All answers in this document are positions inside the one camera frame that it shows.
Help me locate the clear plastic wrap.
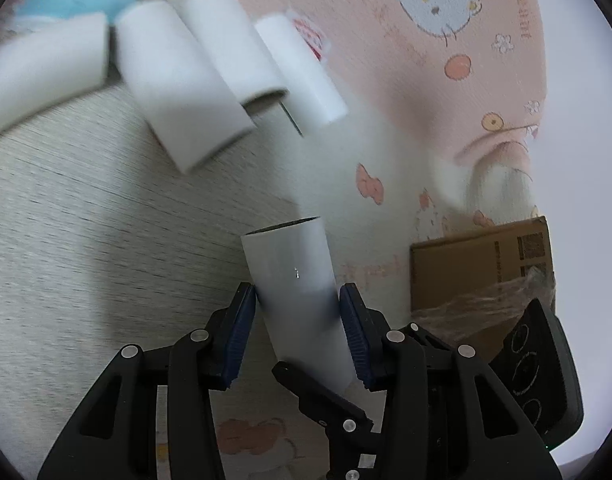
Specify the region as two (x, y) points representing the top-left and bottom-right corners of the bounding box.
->
(412, 266), (556, 341)

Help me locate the brown cardboard box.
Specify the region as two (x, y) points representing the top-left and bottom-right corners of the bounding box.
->
(410, 216), (554, 361)

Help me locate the white paper roll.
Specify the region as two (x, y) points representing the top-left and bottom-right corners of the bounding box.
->
(181, 0), (289, 115)
(241, 217), (360, 400)
(114, 0), (254, 174)
(0, 12), (110, 133)
(255, 13), (348, 133)

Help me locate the white paper roll in box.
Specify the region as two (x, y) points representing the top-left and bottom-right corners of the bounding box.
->
(0, 12), (110, 133)

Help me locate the white red sachet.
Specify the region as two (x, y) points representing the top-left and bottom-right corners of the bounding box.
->
(285, 8), (332, 64)

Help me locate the Hello Kitty pink blanket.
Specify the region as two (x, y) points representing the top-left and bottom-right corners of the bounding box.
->
(0, 0), (562, 480)

